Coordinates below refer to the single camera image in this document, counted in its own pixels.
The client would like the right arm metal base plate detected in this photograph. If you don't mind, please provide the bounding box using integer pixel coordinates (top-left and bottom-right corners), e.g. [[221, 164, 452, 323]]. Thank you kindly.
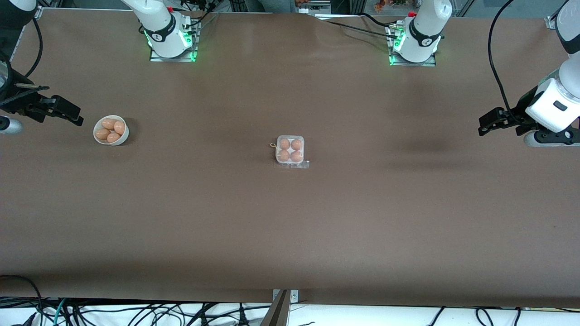
[[149, 20, 198, 62]]

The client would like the teal cable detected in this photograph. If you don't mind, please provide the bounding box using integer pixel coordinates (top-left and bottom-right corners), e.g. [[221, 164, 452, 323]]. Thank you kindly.
[[53, 298, 69, 326]]

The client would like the colourful toy pile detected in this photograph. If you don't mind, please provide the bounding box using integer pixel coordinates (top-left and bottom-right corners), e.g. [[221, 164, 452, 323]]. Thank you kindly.
[[374, 0, 408, 12]]

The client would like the clear plastic egg box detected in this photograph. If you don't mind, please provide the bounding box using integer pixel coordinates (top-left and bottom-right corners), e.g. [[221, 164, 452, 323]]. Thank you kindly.
[[271, 135, 310, 169]]

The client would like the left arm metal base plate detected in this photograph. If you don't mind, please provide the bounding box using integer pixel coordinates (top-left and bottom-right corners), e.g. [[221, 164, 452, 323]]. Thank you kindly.
[[388, 23, 437, 67]]

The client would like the dark camera mount pole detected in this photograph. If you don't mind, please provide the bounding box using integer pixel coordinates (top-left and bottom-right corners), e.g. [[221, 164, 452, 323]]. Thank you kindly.
[[261, 290, 290, 326]]

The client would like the white ceramic bowl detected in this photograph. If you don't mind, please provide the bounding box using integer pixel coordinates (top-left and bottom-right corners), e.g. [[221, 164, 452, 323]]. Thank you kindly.
[[93, 115, 130, 146]]

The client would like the black looped cable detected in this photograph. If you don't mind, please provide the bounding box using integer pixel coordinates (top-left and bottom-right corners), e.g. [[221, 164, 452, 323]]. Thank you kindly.
[[0, 275, 44, 326]]

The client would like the black base cable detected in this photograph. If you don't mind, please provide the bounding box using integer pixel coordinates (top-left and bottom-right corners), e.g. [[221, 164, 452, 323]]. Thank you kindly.
[[360, 13, 400, 29], [317, 17, 393, 38], [179, 0, 222, 28]]

